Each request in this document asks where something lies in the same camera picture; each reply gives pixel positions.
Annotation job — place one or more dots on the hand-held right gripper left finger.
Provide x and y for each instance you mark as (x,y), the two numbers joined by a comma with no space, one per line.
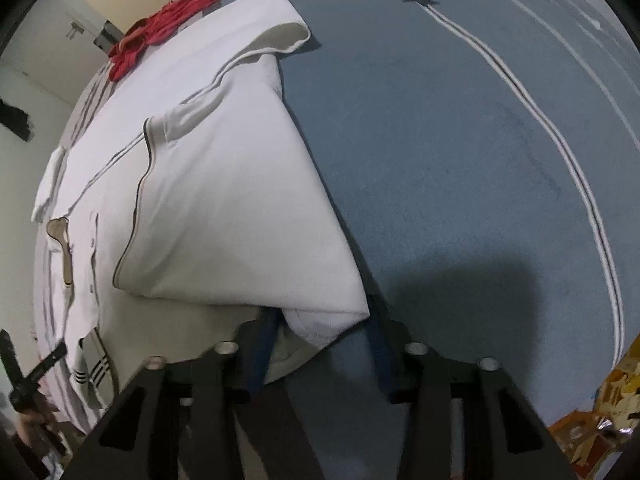
(262,352)

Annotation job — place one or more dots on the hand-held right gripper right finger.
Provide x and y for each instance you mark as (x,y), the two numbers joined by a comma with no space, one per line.
(378,357)

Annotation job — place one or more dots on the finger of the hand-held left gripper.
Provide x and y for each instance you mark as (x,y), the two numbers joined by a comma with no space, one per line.
(10,357)
(47,360)

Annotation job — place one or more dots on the white polo shirt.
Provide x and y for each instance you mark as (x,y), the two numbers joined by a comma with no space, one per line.
(200,185)

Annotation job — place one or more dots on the person's left hand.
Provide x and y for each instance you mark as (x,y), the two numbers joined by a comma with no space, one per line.
(30,425)

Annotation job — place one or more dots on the striped star-print bed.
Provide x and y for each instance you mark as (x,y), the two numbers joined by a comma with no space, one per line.
(450,160)

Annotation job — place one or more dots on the black hanging garment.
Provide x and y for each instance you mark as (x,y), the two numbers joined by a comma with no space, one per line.
(15,120)

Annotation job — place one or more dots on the white door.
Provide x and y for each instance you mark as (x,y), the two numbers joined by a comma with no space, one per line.
(55,50)

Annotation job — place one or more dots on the black trunk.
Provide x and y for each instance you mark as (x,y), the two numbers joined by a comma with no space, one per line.
(107,35)

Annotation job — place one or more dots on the red garment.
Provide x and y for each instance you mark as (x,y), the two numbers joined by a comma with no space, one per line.
(165,25)

